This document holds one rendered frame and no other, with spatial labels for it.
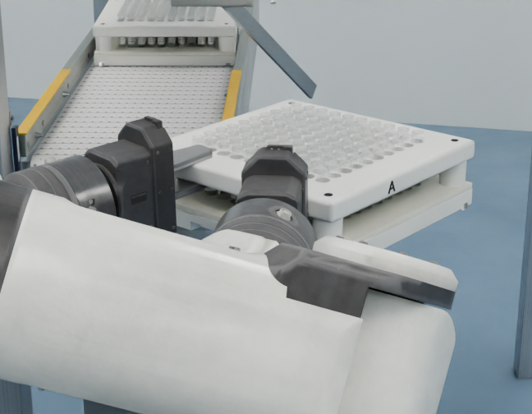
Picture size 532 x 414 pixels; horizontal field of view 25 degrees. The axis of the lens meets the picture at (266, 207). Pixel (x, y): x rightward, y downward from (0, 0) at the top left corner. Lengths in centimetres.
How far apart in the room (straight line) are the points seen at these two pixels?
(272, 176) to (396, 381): 45
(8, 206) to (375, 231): 61
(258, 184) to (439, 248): 265
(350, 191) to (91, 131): 73
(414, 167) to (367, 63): 366
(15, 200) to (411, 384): 21
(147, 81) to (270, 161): 100
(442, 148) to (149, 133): 30
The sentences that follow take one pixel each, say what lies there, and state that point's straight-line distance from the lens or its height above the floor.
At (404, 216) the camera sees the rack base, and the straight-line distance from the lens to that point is 115.
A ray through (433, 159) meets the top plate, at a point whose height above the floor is 103.
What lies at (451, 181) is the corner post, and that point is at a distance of 124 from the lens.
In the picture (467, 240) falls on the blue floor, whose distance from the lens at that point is 371.
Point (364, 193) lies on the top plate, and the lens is 108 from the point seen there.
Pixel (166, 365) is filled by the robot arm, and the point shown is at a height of 114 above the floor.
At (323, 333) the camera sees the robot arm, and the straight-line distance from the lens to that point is 55.
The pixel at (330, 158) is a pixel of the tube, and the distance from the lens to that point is 114.
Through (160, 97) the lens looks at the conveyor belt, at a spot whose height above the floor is 89.
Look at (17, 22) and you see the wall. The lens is 519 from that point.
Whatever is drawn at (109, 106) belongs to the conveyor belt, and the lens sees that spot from 186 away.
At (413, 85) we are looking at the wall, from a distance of 480.
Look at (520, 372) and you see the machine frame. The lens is 293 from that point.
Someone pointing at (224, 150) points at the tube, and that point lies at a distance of 117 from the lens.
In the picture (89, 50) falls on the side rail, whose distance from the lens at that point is 211.
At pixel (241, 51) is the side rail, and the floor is 92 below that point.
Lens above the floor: 140
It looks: 21 degrees down
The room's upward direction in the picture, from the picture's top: straight up
